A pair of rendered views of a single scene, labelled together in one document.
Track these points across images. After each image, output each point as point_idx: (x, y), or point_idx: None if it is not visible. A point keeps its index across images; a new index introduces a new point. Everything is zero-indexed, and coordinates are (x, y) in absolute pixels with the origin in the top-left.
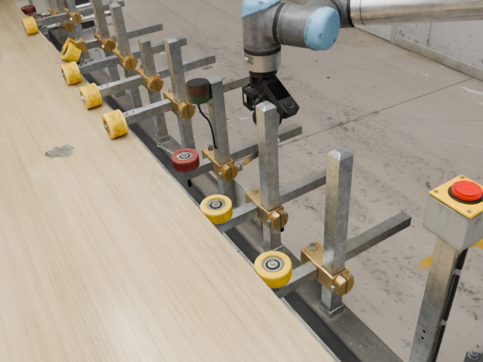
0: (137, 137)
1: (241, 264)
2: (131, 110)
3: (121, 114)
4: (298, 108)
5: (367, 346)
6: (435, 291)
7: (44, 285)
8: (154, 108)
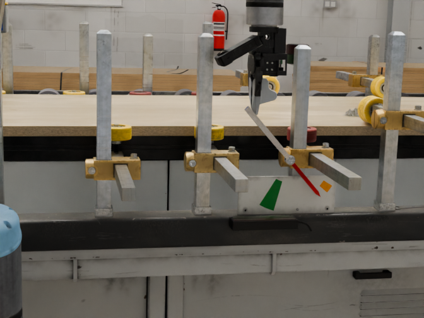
0: None
1: (130, 125)
2: None
3: (370, 99)
4: (217, 57)
5: (52, 216)
6: None
7: (182, 107)
8: None
